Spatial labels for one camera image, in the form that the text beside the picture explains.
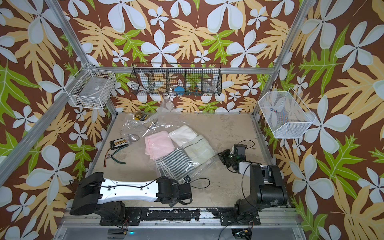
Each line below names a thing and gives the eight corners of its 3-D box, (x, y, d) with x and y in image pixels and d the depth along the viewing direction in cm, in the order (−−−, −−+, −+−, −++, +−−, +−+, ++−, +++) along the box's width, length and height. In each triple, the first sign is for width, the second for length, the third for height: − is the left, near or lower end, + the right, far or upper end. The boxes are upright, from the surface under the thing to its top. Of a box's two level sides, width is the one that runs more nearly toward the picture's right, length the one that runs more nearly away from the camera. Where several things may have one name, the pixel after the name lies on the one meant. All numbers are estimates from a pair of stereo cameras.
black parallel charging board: (111, 150, 101) (110, 148, 99) (111, 142, 105) (110, 140, 103) (128, 145, 103) (127, 144, 102) (127, 137, 107) (126, 136, 106)
